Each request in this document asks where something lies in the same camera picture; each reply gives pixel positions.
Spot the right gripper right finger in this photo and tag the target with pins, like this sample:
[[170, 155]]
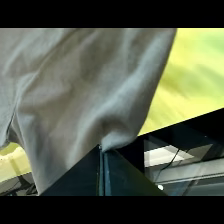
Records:
[[128, 178]]

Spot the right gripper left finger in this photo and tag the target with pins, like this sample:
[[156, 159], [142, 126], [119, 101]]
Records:
[[80, 178]]

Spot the grey shirt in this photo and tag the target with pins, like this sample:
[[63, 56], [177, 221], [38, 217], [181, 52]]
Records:
[[83, 93]]

